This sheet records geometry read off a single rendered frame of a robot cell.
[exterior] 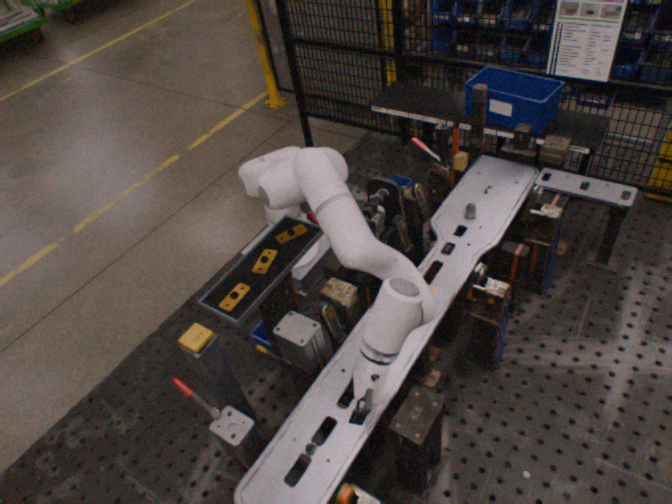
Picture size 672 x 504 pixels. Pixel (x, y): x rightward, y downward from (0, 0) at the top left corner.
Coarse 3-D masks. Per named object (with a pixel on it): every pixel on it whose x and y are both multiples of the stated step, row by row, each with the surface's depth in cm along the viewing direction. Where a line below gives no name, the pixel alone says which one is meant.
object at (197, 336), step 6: (198, 324) 121; (192, 330) 120; (198, 330) 119; (204, 330) 119; (186, 336) 119; (192, 336) 118; (198, 336) 118; (204, 336) 118; (210, 336) 118; (180, 342) 118; (186, 342) 117; (192, 342) 117; (198, 342) 117; (204, 342) 117; (192, 348) 116; (198, 348) 116
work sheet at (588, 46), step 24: (576, 0) 163; (600, 0) 159; (624, 0) 156; (552, 24) 172; (576, 24) 167; (600, 24) 164; (624, 24) 160; (552, 48) 177; (576, 48) 172; (600, 48) 168; (552, 72) 182; (576, 72) 177; (600, 72) 173
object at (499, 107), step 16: (480, 80) 193; (496, 80) 194; (512, 80) 189; (528, 80) 185; (544, 80) 181; (496, 96) 180; (512, 96) 175; (528, 96) 189; (544, 96) 185; (560, 96) 180; (496, 112) 184; (512, 112) 179; (528, 112) 175; (544, 112) 174; (512, 128) 183; (544, 128) 181
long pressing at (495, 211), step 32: (480, 160) 178; (480, 192) 165; (512, 192) 163; (448, 224) 157; (480, 224) 155; (448, 256) 147; (480, 256) 146; (448, 288) 138; (352, 352) 128; (416, 352) 126; (320, 384) 123; (288, 416) 118; (320, 416) 117; (288, 448) 112; (320, 448) 111; (352, 448) 110; (256, 480) 108; (320, 480) 106
